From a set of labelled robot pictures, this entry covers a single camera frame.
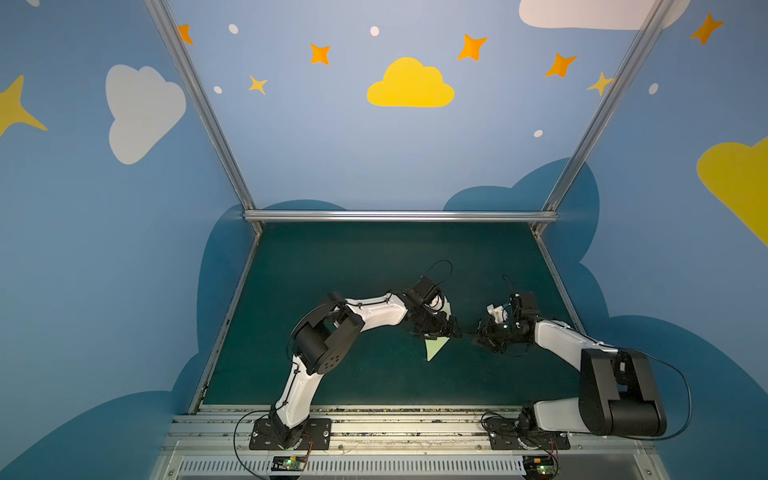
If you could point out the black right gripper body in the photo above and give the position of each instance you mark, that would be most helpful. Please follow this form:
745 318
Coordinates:
491 334

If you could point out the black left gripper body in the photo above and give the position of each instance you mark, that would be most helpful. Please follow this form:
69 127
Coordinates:
441 323

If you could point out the light green paper sheet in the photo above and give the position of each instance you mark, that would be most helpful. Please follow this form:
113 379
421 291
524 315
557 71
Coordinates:
433 346

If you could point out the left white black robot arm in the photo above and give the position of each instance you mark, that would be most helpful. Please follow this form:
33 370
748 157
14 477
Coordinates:
323 337

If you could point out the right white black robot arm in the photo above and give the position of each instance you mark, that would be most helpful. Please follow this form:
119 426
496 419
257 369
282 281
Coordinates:
617 392

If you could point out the right green circuit board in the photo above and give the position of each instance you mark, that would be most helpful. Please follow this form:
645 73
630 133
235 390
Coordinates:
539 468

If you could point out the green circuit board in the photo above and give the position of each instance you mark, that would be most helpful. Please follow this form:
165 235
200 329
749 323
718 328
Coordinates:
288 464
539 468

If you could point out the left green circuit board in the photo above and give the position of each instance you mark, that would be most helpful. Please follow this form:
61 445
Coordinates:
288 464

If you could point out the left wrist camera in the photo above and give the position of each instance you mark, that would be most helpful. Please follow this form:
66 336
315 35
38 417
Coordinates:
423 292

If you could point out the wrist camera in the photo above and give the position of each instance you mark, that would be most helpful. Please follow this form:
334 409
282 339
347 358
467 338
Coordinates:
423 292
521 305

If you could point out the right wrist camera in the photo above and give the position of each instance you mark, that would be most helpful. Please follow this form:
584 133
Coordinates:
521 305

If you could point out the right side floor rail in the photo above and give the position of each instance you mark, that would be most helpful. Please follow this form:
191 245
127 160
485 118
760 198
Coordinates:
567 288

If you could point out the floor rail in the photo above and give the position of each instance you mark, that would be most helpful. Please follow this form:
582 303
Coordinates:
567 288
208 372

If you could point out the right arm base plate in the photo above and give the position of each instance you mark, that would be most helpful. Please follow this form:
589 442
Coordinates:
510 434

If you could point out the aluminium front rail platform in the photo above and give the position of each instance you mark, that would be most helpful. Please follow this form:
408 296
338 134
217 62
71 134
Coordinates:
389 442

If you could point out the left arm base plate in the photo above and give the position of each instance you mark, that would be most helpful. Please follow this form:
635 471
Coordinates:
270 434

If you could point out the left side floor rail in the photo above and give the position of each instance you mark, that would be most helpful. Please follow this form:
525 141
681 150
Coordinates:
208 372

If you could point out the aluminium back frame rail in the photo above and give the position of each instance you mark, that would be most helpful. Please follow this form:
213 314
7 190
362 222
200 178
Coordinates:
400 216

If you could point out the aluminium left corner post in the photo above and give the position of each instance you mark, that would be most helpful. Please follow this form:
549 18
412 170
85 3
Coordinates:
167 28

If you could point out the aluminium corner post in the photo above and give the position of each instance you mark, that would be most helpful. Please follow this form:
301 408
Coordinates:
632 62
167 28

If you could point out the aluminium right corner post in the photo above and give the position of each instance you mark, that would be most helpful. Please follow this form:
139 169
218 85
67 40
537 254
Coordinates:
632 62

